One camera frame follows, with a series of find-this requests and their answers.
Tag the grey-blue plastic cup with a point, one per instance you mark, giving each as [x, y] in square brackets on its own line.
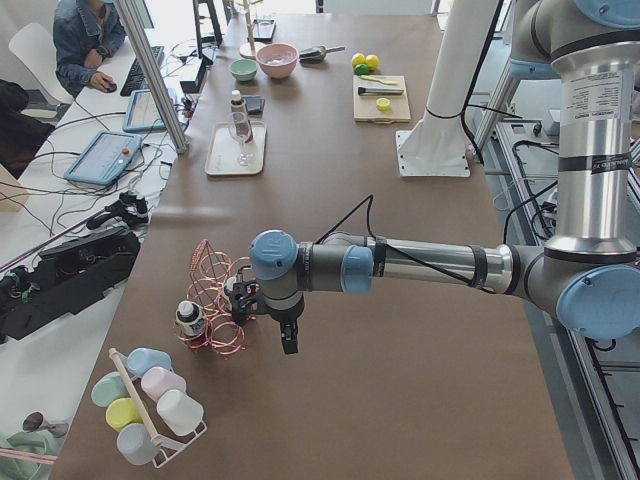
[135, 445]

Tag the green plastic cup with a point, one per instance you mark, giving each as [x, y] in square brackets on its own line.
[108, 389]

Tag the cream rabbit serving tray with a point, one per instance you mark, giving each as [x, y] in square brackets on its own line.
[223, 152]

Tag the tea bottle white cap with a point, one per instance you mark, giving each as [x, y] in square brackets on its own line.
[240, 118]

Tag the pink bowl of ice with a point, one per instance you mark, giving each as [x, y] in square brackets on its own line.
[277, 60]

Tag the pink plastic cup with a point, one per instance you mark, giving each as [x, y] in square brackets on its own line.
[158, 380]

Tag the bamboo cutting board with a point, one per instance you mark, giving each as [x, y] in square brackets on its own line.
[364, 107]

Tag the near blue teach pendant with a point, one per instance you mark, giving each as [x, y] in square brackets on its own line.
[104, 159]

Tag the steel muddler black tip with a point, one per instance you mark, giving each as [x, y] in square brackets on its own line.
[362, 91]

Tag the wooden cup stand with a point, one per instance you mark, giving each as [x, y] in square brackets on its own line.
[250, 48]

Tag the yellow plastic knife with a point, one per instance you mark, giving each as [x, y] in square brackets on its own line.
[378, 80]

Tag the blue plastic cup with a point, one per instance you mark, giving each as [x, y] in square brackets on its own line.
[141, 359]

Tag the white plastic cup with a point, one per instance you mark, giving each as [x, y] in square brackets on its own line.
[181, 413]

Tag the blue teach pendant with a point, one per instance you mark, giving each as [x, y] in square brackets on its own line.
[142, 115]
[104, 159]

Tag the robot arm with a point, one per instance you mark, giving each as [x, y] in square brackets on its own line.
[585, 274]

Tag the upper yellow lemon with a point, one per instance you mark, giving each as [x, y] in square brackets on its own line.
[358, 59]

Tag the white wire cup rack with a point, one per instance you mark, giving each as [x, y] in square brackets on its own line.
[170, 444]

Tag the aluminium frame post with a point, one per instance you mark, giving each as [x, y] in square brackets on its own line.
[131, 21]

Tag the far blue teach pendant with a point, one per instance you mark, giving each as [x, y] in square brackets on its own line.
[142, 115]

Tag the black equipment case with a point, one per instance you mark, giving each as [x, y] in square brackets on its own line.
[68, 279]

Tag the copper wire bottle basket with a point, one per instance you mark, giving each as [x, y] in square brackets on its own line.
[208, 270]

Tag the person in denim jacket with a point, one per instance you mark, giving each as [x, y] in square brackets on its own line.
[85, 35]

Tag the black keyboard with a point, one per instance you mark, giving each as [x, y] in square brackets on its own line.
[136, 78]

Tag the green ceramic bowl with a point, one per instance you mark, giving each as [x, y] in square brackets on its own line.
[243, 70]

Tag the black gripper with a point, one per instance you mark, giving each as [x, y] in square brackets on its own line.
[286, 318]

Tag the clear wine glass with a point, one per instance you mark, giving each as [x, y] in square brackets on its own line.
[246, 154]

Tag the half lemon slice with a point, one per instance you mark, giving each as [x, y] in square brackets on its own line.
[383, 104]

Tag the metal ice scoop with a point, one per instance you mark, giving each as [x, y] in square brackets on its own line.
[318, 53]

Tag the yellow plastic cup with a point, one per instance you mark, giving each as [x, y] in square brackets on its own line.
[121, 413]

